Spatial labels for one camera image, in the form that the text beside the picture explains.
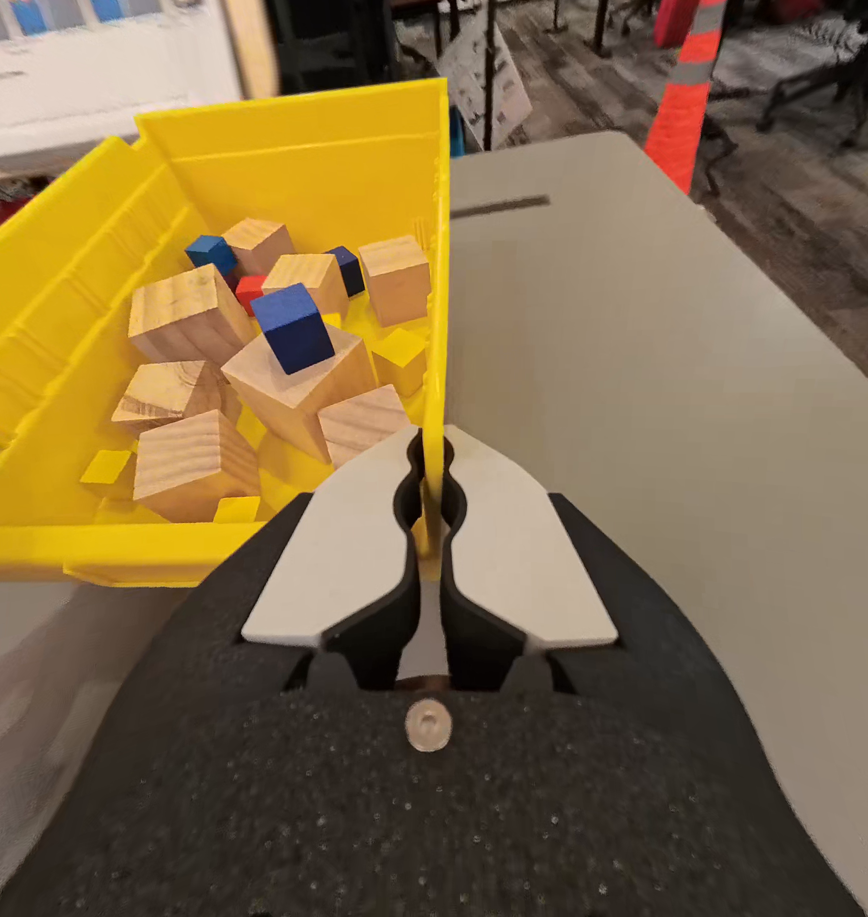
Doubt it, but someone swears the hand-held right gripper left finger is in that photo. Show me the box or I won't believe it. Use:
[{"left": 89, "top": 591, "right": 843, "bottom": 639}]
[{"left": 240, "top": 424, "right": 426, "bottom": 671}]

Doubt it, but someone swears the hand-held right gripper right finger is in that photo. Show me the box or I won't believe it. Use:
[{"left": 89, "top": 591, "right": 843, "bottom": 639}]
[{"left": 439, "top": 424, "right": 620, "bottom": 671}]

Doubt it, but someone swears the pile of wooden cubes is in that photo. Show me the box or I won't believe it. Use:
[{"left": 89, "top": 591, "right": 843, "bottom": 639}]
[{"left": 79, "top": 218, "right": 435, "bottom": 524}]

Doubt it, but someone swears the yellow plastic bin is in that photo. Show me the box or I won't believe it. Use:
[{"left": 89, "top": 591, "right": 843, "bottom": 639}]
[{"left": 0, "top": 77, "right": 452, "bottom": 588}]

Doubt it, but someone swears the printed paper on black stand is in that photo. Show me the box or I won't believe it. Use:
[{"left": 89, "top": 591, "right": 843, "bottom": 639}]
[{"left": 437, "top": 21, "right": 534, "bottom": 153}]

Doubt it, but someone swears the orange traffic cone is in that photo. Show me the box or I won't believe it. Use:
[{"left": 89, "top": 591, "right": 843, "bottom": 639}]
[{"left": 645, "top": 0, "right": 729, "bottom": 196}]

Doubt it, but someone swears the wooden sign board on stand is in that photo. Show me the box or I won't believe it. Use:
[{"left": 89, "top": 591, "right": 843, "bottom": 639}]
[{"left": 0, "top": 0, "right": 279, "bottom": 160}]

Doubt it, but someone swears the black office chair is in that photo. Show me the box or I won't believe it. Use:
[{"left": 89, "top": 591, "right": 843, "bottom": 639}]
[{"left": 755, "top": 14, "right": 868, "bottom": 146}]

